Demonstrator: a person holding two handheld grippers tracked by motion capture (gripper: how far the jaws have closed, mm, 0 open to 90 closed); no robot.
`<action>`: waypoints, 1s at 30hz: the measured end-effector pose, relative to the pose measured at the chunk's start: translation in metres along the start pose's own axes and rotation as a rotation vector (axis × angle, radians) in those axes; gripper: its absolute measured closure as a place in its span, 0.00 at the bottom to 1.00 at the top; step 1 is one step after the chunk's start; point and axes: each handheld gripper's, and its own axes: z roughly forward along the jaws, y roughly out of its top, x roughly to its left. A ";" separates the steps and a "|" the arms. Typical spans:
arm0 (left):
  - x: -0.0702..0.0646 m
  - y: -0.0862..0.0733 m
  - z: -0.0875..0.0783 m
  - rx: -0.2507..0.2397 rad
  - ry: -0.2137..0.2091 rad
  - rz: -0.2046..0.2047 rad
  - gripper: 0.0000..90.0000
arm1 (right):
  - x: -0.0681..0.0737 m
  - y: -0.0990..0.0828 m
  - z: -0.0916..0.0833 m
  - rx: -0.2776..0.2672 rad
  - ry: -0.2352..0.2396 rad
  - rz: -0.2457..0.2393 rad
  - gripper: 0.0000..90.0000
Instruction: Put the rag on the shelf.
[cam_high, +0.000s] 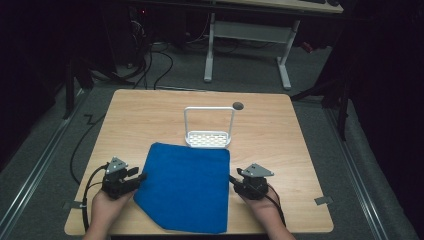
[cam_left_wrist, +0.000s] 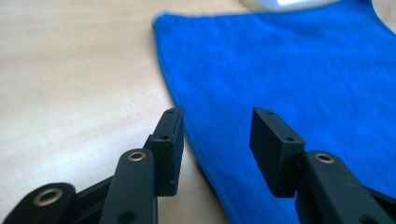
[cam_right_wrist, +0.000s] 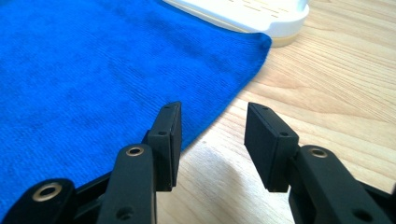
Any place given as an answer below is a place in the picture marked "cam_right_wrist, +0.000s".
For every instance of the white plastic tray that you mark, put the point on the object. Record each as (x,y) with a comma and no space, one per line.
(258,15)

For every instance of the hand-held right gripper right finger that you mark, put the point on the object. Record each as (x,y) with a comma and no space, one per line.
(271,149)

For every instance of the blue cloth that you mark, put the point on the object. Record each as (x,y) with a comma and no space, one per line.
(109,87)

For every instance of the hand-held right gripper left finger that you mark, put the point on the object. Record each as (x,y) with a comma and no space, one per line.
(165,149)

